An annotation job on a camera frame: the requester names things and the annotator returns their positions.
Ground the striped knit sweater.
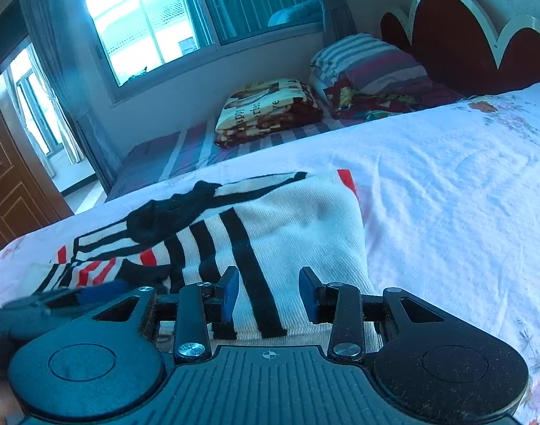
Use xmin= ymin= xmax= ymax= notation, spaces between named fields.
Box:
xmin=23 ymin=170 xmax=374 ymax=344

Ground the brown wooden door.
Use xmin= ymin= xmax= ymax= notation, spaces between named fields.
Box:
xmin=0 ymin=92 xmax=73 ymax=249

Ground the striped purple mattress sheet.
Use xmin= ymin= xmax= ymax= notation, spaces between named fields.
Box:
xmin=107 ymin=115 xmax=360 ymax=202

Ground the floral white bed sheet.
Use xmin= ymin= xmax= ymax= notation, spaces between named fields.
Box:
xmin=0 ymin=84 xmax=540 ymax=424

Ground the folded patterned blanket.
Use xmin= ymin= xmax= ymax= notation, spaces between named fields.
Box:
xmin=214 ymin=78 xmax=324 ymax=148

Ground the striped pillow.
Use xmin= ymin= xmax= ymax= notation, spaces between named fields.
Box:
xmin=309 ymin=33 xmax=433 ymax=108

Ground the red white headboard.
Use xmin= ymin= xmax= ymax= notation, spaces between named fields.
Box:
xmin=379 ymin=0 xmax=540 ymax=96

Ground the grey curtain right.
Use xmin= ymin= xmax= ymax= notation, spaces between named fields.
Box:
xmin=300 ymin=0 xmax=358 ymax=47

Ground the window with frame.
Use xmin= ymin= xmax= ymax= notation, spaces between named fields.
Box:
xmin=80 ymin=0 xmax=323 ymax=104

